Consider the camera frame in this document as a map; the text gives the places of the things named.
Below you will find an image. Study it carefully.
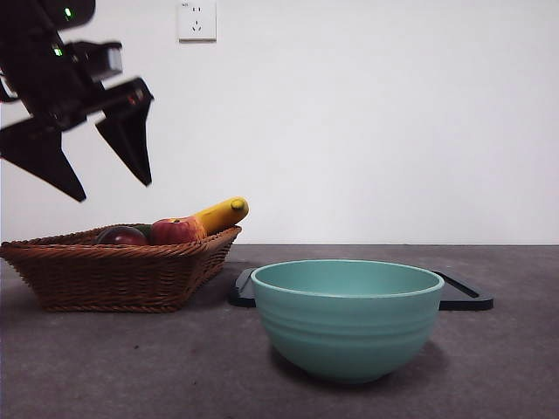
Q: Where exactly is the yellow banana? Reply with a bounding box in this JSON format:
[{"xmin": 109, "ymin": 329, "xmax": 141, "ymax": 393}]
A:
[{"xmin": 191, "ymin": 196, "xmax": 250, "ymax": 237}]

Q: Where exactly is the teal ribbed bowl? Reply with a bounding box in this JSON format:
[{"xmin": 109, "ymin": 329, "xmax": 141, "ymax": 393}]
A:
[{"xmin": 251, "ymin": 258, "xmax": 445, "ymax": 385}]

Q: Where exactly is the black rectangular tray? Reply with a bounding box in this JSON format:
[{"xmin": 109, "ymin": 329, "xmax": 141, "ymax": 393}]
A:
[{"xmin": 226, "ymin": 267, "xmax": 494, "ymax": 312}]

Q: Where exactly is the red apple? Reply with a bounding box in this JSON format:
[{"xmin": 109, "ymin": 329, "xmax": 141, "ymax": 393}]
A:
[{"xmin": 151, "ymin": 216, "xmax": 207, "ymax": 246}]

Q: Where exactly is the white wall socket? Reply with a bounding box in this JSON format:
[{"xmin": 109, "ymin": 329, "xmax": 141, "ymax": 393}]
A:
[{"xmin": 177, "ymin": 0, "xmax": 217, "ymax": 44}]

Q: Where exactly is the brown wicker basket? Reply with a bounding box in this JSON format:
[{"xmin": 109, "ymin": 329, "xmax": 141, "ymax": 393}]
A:
[{"xmin": 0, "ymin": 225, "xmax": 243, "ymax": 313}]

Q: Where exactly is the dark red plum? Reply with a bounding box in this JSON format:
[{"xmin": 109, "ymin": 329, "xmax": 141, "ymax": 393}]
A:
[{"xmin": 94, "ymin": 225, "xmax": 148, "ymax": 247}]

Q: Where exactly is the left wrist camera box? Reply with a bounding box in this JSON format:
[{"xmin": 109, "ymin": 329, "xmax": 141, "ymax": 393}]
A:
[{"xmin": 65, "ymin": 41, "xmax": 124, "ymax": 84}]

